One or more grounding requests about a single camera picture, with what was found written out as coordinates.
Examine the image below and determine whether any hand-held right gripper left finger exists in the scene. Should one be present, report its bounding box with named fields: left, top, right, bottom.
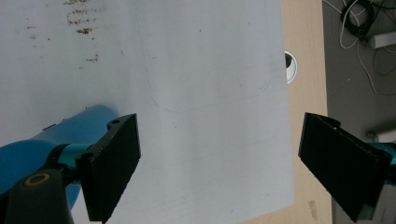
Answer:
left=74, top=113, right=142, bottom=224

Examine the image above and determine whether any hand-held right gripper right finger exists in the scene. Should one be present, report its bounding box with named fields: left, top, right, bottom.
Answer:
left=297, top=112, right=393, bottom=224

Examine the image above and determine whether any grey metal stand foot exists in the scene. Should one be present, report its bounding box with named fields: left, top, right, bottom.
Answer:
left=365, top=124, right=396, bottom=145
left=368, top=31, right=396, bottom=49

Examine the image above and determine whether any blue plastic object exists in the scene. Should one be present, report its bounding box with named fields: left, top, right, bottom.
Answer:
left=0, top=105, right=120, bottom=210

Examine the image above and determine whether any white table cover sheet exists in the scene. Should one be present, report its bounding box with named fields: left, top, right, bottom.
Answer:
left=0, top=0, right=296, bottom=224

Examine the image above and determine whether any white round cable grommet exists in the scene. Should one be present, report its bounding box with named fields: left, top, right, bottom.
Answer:
left=284, top=49, right=299, bottom=85

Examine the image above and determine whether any white cable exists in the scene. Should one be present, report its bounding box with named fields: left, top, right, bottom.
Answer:
left=322, top=0, right=396, bottom=97

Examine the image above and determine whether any black coiled cable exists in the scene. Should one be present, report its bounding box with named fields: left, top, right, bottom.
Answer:
left=340, top=0, right=396, bottom=41

